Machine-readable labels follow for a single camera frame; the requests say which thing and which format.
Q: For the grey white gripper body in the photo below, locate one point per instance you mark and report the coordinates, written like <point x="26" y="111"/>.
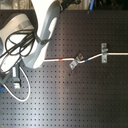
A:
<point x="10" y="71"/>

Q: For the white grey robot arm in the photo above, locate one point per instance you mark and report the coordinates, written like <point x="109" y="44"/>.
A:
<point x="20" y="40"/>

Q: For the black perforated breadboard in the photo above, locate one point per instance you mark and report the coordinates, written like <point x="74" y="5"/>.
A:
<point x="92" y="95"/>

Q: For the small metal cable clip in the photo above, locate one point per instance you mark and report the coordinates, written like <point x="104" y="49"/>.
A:
<point x="75" y="62"/>

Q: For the tall metal cable clip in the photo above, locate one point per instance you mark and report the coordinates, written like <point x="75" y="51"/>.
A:
<point x="104" y="51"/>

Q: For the blue frame post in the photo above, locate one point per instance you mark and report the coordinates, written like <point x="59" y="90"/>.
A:
<point x="90" y="8"/>

